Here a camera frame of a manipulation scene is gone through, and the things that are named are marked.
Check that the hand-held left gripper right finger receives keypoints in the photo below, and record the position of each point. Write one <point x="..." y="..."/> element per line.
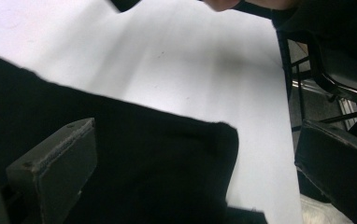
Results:
<point x="338" y="168"/>

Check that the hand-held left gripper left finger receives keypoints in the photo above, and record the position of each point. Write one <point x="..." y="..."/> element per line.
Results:
<point x="58" y="168"/>

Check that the black tank top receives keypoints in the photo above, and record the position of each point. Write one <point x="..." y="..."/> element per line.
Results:
<point x="151" y="161"/>

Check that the light beige trousers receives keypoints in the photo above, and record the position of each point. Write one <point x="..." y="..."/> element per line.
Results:
<point x="317" y="211"/>

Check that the black chair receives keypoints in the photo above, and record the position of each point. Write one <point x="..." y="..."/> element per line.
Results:
<point x="341" y="71"/>

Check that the black metal table frame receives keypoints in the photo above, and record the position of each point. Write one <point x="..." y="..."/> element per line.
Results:
<point x="285" y="62"/>

